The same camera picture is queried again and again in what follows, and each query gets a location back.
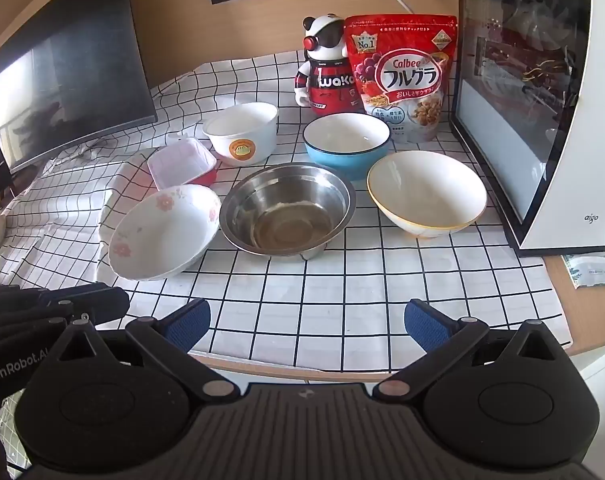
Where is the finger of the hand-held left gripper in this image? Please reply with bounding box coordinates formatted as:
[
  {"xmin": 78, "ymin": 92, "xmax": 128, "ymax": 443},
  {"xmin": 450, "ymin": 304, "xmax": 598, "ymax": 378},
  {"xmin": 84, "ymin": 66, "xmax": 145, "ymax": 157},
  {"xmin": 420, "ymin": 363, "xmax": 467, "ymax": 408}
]
[
  {"xmin": 42, "ymin": 287, "xmax": 132, "ymax": 331},
  {"xmin": 20, "ymin": 282, "xmax": 110, "ymax": 306}
]

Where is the small white packet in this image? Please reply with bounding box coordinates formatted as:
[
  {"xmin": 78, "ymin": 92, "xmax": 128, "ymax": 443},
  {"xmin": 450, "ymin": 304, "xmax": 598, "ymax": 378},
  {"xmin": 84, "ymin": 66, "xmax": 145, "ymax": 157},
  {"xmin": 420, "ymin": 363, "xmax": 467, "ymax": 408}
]
[{"xmin": 562, "ymin": 254, "xmax": 605, "ymax": 291}]

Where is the red rectangular plastic container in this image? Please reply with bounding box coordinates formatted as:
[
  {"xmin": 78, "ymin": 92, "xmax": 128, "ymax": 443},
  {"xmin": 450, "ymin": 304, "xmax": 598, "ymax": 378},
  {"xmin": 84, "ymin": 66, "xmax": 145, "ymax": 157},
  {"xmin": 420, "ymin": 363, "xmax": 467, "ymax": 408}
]
[{"xmin": 147, "ymin": 139, "xmax": 218, "ymax": 191}]

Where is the white floral bowl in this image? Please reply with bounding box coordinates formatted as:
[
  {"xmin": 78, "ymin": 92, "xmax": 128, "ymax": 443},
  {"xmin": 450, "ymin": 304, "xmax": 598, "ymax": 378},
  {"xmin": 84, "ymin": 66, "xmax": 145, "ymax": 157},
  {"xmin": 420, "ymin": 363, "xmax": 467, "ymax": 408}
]
[{"xmin": 108, "ymin": 184, "xmax": 222, "ymax": 282}]

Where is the stack of coloured plates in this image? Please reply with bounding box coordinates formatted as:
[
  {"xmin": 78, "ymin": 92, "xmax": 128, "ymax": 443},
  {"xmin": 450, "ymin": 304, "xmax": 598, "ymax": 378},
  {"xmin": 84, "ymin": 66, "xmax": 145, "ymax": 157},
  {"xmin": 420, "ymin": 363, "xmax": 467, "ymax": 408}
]
[{"xmin": 303, "ymin": 112, "xmax": 392, "ymax": 181}]

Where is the red cereal bag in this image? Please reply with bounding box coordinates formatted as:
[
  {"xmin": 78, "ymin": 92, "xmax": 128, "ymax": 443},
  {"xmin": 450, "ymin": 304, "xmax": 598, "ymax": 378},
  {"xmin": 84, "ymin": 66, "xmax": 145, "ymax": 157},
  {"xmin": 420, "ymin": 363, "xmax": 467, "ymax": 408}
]
[{"xmin": 345, "ymin": 14, "xmax": 458, "ymax": 143}]

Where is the stainless steel bowl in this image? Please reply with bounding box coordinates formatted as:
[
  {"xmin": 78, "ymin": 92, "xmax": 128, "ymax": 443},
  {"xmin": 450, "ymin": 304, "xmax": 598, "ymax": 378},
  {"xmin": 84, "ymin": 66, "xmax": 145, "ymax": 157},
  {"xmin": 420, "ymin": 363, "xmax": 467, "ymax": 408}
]
[{"xmin": 219, "ymin": 162, "xmax": 357, "ymax": 260}]

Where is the black framed monitor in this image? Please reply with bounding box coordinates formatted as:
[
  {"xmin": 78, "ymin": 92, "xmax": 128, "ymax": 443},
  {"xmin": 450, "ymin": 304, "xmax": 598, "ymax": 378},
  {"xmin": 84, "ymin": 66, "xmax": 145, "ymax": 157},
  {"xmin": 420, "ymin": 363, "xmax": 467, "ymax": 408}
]
[{"xmin": 449, "ymin": 0, "xmax": 605, "ymax": 258}]

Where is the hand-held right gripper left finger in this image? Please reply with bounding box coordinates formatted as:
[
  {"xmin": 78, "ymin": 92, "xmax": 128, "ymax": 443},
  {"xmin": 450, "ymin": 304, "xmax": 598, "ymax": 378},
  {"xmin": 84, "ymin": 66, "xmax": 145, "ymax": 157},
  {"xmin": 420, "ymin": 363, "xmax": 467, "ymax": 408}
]
[{"xmin": 57, "ymin": 299, "xmax": 240, "ymax": 402}]

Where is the panda robot figure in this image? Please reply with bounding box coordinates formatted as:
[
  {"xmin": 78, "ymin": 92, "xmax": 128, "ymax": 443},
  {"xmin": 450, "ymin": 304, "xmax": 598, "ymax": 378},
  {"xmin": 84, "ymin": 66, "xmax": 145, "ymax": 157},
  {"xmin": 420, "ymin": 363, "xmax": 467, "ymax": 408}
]
[{"xmin": 295, "ymin": 14, "xmax": 365, "ymax": 115}]

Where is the white paper bowl orange label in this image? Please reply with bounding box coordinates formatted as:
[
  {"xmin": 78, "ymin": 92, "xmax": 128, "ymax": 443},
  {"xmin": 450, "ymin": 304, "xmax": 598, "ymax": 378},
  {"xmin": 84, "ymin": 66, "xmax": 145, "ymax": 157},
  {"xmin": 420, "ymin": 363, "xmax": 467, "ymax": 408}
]
[{"xmin": 202, "ymin": 102, "xmax": 279, "ymax": 167}]

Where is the white bowl yellow rim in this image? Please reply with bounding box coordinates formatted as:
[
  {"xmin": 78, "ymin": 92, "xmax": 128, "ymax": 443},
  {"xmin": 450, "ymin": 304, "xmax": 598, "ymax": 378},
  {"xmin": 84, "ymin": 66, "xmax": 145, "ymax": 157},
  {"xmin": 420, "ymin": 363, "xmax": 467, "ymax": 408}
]
[{"xmin": 366, "ymin": 151, "xmax": 488, "ymax": 239}]

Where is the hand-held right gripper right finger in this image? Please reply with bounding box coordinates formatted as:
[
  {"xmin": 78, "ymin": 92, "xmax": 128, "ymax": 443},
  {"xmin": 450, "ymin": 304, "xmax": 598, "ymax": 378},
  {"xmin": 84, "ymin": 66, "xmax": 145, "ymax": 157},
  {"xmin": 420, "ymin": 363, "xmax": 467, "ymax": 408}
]
[{"xmin": 372, "ymin": 299, "xmax": 558, "ymax": 403}]

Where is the black computer monitor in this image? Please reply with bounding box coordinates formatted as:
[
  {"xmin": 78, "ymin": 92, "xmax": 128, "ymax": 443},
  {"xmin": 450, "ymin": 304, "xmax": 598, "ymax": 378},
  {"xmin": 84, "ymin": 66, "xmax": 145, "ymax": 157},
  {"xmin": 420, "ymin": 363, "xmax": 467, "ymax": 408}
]
[{"xmin": 0, "ymin": 0, "xmax": 159, "ymax": 176}]

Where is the white checked tablecloth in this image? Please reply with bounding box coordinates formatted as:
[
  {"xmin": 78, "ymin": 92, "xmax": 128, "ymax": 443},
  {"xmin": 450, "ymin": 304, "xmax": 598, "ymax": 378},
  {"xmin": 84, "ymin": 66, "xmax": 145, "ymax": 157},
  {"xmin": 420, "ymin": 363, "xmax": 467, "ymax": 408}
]
[{"xmin": 0, "ymin": 51, "xmax": 575, "ymax": 376}]

